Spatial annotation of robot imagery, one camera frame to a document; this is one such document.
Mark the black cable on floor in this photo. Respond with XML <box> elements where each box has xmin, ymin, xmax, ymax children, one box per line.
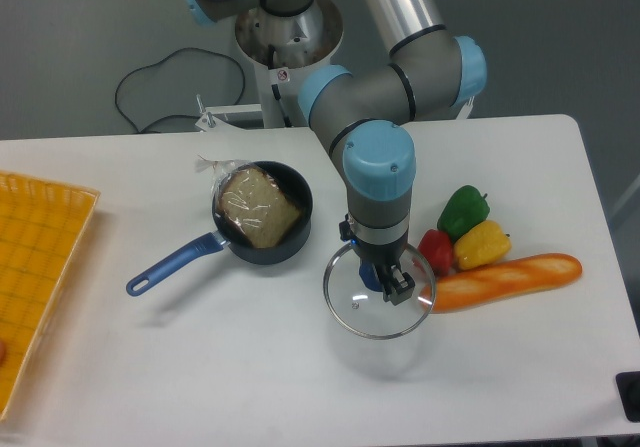
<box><xmin>114</xmin><ymin>47</ymin><xmax>247</xmax><ymax>135</ymax></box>

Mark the red bell pepper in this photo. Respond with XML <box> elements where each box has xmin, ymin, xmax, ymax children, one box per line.
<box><xmin>418</xmin><ymin>229</ymin><xmax>453</xmax><ymax>276</ymax></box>

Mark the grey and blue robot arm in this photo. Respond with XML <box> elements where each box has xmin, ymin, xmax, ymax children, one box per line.
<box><xmin>186</xmin><ymin>0</ymin><xmax>487</xmax><ymax>304</ymax></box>

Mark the dark blue saucepan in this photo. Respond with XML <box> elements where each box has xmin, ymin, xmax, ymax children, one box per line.
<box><xmin>126</xmin><ymin>160</ymin><xmax>313</xmax><ymax>297</ymax></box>

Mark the yellow woven basket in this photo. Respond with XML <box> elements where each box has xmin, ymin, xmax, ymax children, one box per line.
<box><xmin>1</xmin><ymin>171</ymin><xmax>100</xmax><ymax>420</ymax></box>

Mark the plastic wrapped bread slice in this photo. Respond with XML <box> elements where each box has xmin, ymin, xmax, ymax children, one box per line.
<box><xmin>195</xmin><ymin>157</ymin><xmax>306</xmax><ymax>249</ymax></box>

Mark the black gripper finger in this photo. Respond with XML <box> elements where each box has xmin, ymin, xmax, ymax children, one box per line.
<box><xmin>360</xmin><ymin>262</ymin><xmax>380</xmax><ymax>287</ymax></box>
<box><xmin>380</xmin><ymin>265</ymin><xmax>415</xmax><ymax>306</ymax></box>

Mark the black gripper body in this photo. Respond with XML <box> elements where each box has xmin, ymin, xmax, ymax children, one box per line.
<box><xmin>339</xmin><ymin>214</ymin><xmax>408</xmax><ymax>265</ymax></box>

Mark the yellow bell pepper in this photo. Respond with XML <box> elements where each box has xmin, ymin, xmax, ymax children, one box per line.
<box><xmin>453</xmin><ymin>220</ymin><xmax>511</xmax><ymax>271</ymax></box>

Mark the green bell pepper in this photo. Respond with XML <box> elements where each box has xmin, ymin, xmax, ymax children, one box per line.
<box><xmin>437</xmin><ymin>185</ymin><xmax>490</xmax><ymax>243</ymax></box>

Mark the glass pot lid blue knob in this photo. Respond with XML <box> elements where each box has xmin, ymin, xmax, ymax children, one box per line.
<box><xmin>323</xmin><ymin>243</ymin><xmax>436</xmax><ymax>340</ymax></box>

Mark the black object at table edge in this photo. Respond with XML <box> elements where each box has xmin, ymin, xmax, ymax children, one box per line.
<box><xmin>615</xmin><ymin>371</ymin><xmax>640</xmax><ymax>423</ymax></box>

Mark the toy baguette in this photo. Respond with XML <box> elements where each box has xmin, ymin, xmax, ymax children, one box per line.
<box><xmin>417</xmin><ymin>253</ymin><xmax>583</xmax><ymax>314</ymax></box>

